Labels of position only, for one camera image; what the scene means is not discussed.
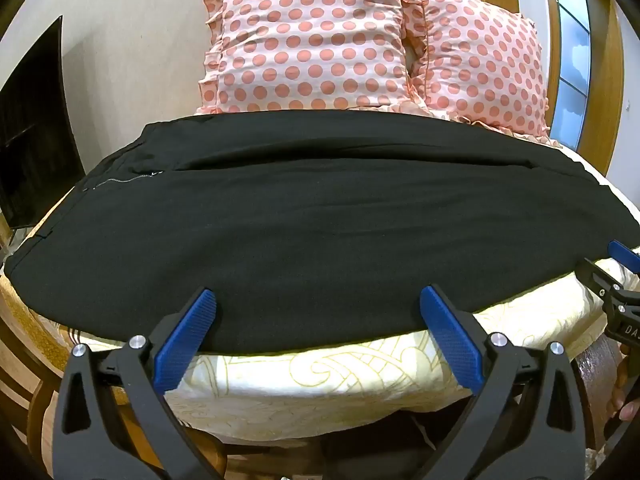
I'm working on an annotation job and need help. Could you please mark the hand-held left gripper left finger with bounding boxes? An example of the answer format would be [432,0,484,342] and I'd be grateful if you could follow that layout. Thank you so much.
[52,287,221,480]

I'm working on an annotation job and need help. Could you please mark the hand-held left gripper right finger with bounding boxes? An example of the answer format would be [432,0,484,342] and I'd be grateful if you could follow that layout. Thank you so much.
[415,285,596,480]

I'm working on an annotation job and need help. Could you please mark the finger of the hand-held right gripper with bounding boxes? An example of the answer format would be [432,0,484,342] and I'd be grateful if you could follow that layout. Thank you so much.
[607,240,640,276]
[575,257,640,312]

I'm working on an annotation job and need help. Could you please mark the black pants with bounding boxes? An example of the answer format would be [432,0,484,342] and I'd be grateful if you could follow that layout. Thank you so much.
[2,109,640,353]

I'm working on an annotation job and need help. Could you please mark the person's right hand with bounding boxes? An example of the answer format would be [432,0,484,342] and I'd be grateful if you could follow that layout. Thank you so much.
[612,347,640,422]

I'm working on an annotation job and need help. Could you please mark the yellow patterned bed sheet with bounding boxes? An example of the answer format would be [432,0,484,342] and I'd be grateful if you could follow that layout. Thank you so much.
[50,142,640,443]

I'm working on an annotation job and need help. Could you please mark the blue glass window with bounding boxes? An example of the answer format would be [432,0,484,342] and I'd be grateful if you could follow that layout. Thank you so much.
[549,0,601,157]

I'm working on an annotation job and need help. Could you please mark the pink polka dot pillow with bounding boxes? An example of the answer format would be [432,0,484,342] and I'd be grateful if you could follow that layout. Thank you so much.
[400,0,552,142]
[196,0,417,115]

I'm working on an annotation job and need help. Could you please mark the black flat screen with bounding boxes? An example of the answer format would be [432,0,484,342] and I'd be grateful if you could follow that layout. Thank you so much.
[0,15,89,232]

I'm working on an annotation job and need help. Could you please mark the wooden bed frame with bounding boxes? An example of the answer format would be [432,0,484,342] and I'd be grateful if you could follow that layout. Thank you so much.
[0,230,226,480]

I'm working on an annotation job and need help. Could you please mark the arched wooden window frame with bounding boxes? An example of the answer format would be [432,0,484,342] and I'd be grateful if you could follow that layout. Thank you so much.
[479,0,627,177]

